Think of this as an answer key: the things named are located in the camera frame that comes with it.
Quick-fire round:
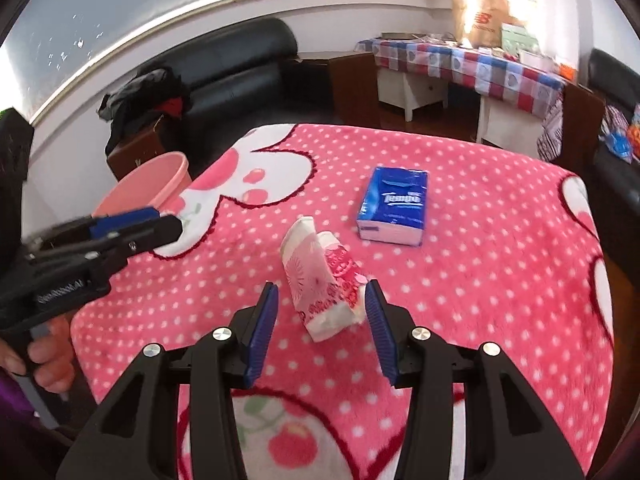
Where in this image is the white container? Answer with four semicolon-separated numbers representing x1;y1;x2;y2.
517;50;553;72

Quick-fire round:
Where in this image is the blue tissue pack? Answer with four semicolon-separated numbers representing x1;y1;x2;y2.
356;166;430;247

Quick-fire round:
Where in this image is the brown paper shopping bag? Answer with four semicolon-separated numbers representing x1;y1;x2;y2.
451;0;512;48

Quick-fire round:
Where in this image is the hanging patterned cloth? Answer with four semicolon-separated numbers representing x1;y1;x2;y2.
536;95;566;163

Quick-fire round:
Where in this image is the brown wooden end table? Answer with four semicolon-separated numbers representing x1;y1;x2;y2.
555;82;606;171

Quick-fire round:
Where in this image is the large window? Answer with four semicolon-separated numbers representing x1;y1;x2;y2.
0;0;436;126

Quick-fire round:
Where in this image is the brown wooden corner cabinet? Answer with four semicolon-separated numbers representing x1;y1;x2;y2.
292;51;383;128

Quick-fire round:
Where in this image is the black leather armchair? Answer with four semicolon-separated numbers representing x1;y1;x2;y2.
550;47;640;221

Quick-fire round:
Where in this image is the pink dotted cherry blanket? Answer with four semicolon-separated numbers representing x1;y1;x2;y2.
70;122;615;480

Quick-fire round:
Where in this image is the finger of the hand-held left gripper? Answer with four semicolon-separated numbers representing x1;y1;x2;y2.
27;207;161;248
25;214;183;273

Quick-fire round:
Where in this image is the checkered cloth side table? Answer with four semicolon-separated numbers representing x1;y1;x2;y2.
355;37;568;111

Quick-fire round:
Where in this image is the dark clothes pile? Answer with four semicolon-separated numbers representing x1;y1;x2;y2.
97;67;193;161

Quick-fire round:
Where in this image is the pink plastic bin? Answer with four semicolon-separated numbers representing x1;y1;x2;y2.
92;151;192;221

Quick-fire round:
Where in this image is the pink patterned paper cup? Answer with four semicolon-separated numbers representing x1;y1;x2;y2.
280;216;368;343

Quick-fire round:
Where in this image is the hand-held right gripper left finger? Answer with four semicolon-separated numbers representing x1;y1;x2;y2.
56;281;280;480

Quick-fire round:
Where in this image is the checked cloth bundle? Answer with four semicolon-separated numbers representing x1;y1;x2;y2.
600;105;626;136

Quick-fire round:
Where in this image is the blue snack packet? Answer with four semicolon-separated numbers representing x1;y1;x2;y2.
607;132;633;158

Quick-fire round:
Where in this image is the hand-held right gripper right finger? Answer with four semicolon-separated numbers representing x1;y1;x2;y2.
364;280;586;480

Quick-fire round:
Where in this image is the person's left forearm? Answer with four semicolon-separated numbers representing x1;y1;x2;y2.
0;370;76;480

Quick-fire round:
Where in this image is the white desk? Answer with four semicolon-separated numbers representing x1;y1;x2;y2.
376;67;546;146

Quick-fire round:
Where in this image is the long black leather sofa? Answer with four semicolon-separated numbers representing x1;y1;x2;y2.
140;17;336;136

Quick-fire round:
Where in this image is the person's left hand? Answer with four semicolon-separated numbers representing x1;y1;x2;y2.
0;317;76;393

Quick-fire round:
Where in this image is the pale green box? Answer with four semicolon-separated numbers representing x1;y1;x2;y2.
500;22;541;58

